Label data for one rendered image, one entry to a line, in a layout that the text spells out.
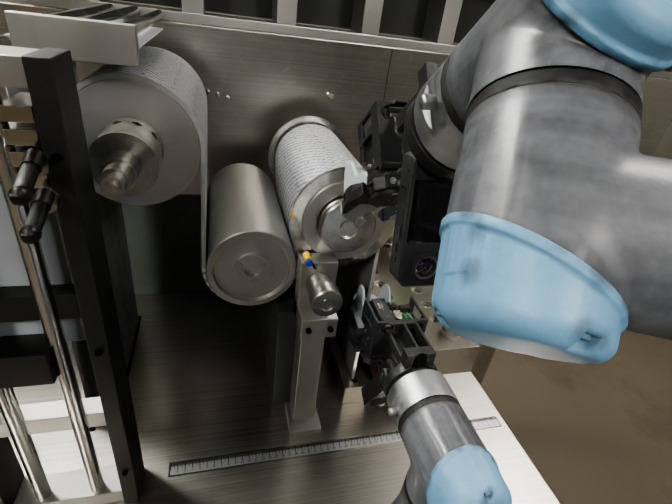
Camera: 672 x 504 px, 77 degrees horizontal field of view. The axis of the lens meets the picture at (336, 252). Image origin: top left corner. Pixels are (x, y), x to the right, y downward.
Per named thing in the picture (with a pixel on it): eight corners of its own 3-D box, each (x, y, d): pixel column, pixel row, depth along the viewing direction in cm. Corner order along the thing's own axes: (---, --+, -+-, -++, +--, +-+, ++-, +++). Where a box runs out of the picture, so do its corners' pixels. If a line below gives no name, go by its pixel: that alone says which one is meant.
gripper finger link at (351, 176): (345, 177, 51) (384, 148, 43) (348, 225, 50) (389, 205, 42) (321, 175, 50) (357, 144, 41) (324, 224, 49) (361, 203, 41)
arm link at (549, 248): (793, 399, 13) (794, 95, 16) (431, 312, 15) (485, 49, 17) (639, 386, 21) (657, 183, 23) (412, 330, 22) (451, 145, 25)
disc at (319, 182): (287, 271, 58) (290, 167, 51) (287, 269, 58) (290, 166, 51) (388, 264, 62) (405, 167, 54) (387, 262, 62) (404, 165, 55)
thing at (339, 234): (312, 247, 55) (331, 195, 51) (309, 239, 56) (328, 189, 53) (364, 257, 57) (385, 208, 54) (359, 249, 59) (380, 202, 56)
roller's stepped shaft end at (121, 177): (93, 207, 37) (86, 171, 35) (107, 181, 42) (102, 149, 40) (133, 207, 37) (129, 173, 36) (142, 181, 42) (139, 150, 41)
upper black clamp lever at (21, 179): (9, 209, 28) (1, 194, 27) (28, 161, 31) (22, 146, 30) (32, 209, 29) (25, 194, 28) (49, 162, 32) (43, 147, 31)
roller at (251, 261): (207, 308, 58) (204, 231, 52) (208, 223, 79) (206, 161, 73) (293, 303, 61) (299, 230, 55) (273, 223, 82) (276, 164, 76)
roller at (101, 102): (72, 205, 48) (44, 72, 41) (115, 139, 68) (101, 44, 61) (202, 206, 52) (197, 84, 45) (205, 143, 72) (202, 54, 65)
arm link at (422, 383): (450, 434, 50) (386, 444, 48) (434, 403, 54) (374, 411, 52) (468, 390, 46) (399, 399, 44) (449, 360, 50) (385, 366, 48)
